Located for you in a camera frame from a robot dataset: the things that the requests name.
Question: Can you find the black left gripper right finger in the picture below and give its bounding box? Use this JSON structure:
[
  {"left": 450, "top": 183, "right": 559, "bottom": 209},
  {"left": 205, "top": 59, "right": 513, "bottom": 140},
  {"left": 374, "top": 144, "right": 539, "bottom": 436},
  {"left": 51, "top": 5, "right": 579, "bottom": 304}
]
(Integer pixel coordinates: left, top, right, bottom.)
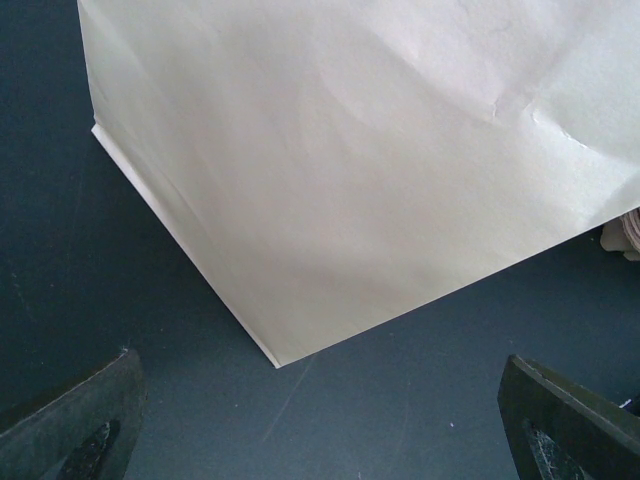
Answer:
[{"left": 498, "top": 355, "right": 639, "bottom": 479}]

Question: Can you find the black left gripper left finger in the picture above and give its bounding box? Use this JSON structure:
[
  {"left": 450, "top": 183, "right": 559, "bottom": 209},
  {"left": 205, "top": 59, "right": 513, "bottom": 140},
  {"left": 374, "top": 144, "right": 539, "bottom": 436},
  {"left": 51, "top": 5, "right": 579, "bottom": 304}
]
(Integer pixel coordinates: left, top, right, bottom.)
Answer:
[{"left": 1, "top": 350, "right": 147, "bottom": 479}]

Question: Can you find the cream paper bag with handles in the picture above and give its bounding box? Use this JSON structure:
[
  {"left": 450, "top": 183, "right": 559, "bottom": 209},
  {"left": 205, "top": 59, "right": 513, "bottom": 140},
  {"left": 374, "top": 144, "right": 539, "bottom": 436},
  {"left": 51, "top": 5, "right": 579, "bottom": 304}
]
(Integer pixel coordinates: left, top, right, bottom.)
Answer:
[{"left": 78, "top": 1, "right": 639, "bottom": 367}]

